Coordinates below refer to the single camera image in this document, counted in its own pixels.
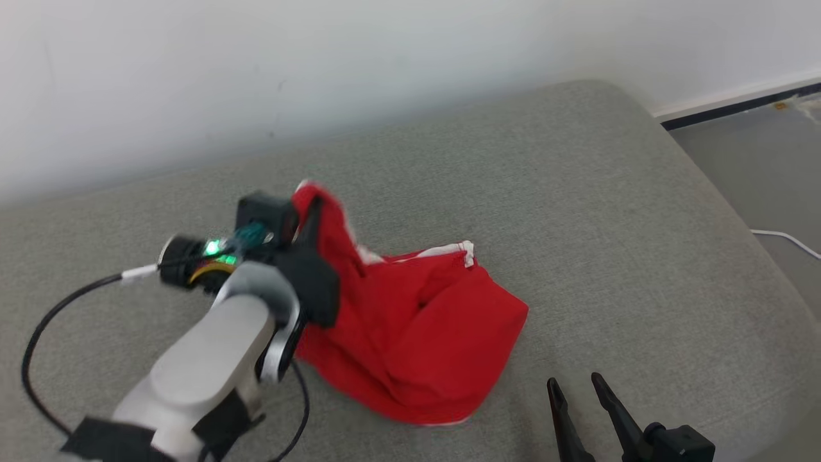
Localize white floor cable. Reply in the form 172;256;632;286
749;228;821;260

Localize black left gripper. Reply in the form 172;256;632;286
158;196;341;329

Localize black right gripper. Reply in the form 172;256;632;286
546;372;716;462

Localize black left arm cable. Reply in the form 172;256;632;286
21;264;312;462

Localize red Bulls shorts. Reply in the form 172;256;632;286
290;181;530;426

